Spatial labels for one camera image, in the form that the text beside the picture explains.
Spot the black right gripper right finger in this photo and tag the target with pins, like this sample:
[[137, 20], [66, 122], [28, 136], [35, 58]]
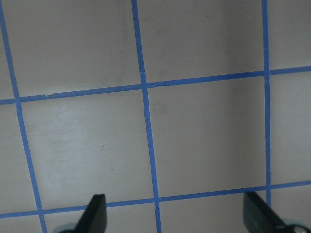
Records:
[[258, 217]]

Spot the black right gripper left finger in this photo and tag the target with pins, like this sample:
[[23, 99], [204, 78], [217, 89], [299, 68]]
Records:
[[94, 218]]

